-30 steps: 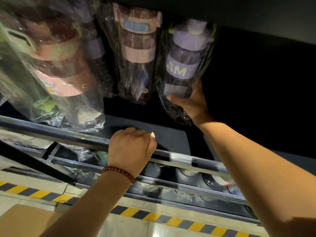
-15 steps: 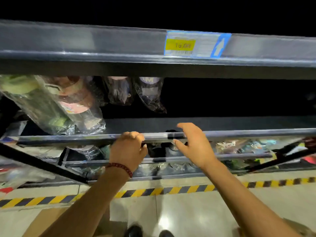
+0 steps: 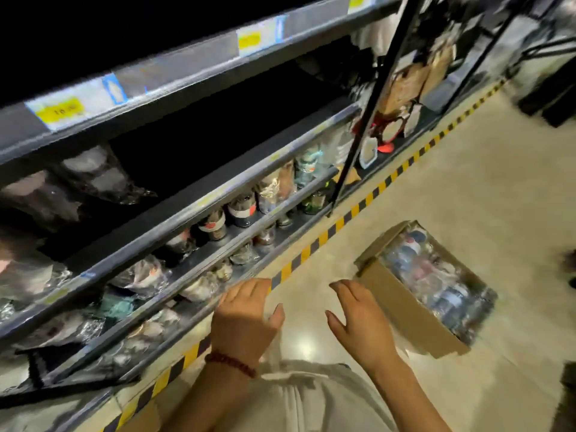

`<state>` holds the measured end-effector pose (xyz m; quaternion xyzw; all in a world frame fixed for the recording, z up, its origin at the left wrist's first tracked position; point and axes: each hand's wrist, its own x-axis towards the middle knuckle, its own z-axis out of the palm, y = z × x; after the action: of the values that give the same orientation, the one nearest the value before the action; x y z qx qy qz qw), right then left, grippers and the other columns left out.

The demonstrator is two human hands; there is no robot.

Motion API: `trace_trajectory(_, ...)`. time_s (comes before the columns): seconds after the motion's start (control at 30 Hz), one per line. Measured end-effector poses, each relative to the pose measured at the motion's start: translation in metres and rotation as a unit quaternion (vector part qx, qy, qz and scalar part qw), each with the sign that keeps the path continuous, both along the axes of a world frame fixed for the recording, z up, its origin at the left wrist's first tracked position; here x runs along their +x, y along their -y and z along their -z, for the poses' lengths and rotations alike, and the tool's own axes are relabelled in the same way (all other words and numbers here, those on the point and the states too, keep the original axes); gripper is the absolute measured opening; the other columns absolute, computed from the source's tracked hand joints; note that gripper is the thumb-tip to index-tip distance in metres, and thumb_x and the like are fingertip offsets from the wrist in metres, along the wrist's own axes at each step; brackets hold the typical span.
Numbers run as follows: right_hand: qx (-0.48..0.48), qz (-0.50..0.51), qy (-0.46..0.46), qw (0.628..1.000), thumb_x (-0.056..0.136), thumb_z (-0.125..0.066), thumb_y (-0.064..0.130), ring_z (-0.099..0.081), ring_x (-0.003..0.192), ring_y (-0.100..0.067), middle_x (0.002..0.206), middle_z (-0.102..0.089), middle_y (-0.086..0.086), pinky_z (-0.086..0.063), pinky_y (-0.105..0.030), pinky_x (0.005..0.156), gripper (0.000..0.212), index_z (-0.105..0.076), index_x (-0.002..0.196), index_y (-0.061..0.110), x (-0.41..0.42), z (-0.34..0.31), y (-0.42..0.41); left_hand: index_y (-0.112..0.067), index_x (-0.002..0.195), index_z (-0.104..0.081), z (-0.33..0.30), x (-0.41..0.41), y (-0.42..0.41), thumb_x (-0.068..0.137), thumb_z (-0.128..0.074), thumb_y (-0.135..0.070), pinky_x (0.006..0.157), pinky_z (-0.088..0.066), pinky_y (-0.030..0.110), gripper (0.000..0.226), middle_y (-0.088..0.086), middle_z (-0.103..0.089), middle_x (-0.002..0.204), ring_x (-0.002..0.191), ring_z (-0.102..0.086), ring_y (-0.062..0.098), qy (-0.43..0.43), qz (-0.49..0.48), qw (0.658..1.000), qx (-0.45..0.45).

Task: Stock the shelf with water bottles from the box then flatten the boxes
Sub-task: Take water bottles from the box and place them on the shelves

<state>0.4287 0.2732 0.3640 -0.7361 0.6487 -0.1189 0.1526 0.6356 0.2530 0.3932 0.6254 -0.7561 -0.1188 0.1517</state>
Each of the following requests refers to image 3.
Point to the dark low display stand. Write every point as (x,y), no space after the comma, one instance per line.
(553,94)

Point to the person's light grey trousers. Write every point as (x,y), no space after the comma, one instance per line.
(306,400)

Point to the brown cardboard box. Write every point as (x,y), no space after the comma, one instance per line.
(144,420)
(405,319)

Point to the black metal store shelving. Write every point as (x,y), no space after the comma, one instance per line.
(180,62)

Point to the red round mirror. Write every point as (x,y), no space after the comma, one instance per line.
(392,130)

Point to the white oval mirror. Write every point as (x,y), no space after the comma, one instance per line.
(412,120)

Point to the person's left forearm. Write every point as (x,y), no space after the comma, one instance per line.
(202,404)

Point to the brown tote bag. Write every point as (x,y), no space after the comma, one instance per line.
(438,67)
(402,87)

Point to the tan bear shaped item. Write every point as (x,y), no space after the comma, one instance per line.
(351,176)

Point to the person's left hand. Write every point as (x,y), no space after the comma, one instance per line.
(243,323)

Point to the white blue framed mirror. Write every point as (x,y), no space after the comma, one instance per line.
(369,152)

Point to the grey flat pack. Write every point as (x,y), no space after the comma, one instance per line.
(463,92)

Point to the yellow white price label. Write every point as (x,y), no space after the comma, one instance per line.
(357,2)
(58,110)
(249,40)

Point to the person's right hand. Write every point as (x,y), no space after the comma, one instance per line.
(369,337)

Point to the black wooden display stand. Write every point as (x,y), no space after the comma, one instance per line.
(567,400)

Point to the person's right forearm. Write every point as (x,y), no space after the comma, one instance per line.
(409,400)

